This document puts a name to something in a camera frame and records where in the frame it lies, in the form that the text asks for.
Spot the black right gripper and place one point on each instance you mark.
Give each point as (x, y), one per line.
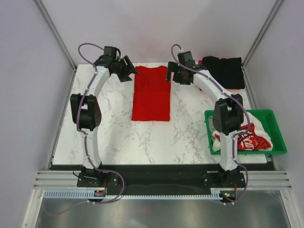
(173, 67)

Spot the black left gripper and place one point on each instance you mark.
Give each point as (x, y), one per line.
(129, 69)

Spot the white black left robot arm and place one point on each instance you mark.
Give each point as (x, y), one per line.
(86, 113)

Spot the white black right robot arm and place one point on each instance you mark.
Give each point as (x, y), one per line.
(228, 114)

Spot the folded black t-shirt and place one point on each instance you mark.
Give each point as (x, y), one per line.
(225, 71)

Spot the grey t-shirt in bin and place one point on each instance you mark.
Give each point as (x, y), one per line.
(210, 123)

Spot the green plastic bin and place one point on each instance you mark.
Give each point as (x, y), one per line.
(269, 123)

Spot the white red printed t-shirt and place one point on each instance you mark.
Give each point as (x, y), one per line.
(257, 139)

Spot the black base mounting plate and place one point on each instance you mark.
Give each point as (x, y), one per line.
(201, 175)

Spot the aluminium frame post left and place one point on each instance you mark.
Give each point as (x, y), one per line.
(54, 31)

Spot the aluminium frame post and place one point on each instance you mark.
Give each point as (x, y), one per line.
(271, 16)
(54, 31)

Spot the aluminium frame post right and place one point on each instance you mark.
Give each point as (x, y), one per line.
(271, 16)

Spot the white slotted cable duct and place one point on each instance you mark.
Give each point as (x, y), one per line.
(105, 194)

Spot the aluminium rail right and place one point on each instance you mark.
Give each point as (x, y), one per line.
(268, 180)

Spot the aluminium rail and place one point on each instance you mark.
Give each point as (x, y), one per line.
(268, 180)
(55, 180)

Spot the aluminium rail left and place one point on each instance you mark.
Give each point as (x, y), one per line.
(55, 180)

